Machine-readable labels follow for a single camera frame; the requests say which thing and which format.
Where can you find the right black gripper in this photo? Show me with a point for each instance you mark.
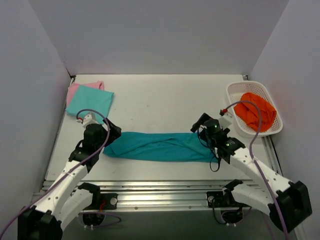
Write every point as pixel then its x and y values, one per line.
pixel 200 122

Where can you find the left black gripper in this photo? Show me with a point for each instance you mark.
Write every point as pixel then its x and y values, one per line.
pixel 111 131

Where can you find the teal t shirt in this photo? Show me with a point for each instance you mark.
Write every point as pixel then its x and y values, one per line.
pixel 159 147

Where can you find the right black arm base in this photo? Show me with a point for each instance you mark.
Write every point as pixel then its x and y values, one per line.
pixel 216 199

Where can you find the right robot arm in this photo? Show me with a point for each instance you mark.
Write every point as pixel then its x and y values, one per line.
pixel 287 203

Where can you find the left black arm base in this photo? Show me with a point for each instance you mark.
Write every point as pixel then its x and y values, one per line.
pixel 106 201

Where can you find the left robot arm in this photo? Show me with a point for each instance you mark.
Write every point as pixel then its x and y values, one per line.
pixel 47 218

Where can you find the white plastic basket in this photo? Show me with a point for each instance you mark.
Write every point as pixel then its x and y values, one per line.
pixel 234 92

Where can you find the orange t shirt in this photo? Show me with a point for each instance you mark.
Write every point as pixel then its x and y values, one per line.
pixel 249 114

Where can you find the folded mint t shirt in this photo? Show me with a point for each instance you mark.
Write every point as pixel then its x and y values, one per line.
pixel 90 98

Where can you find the folded pink t shirt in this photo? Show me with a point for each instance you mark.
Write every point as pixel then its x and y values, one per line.
pixel 74 87

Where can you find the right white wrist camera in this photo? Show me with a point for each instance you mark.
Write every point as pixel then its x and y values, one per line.
pixel 226 120

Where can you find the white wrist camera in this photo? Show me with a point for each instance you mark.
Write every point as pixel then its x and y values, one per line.
pixel 226 120
pixel 88 119

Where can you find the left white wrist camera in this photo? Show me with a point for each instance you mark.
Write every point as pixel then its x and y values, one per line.
pixel 88 119

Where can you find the aluminium rail frame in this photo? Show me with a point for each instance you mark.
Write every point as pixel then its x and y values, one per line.
pixel 155 185

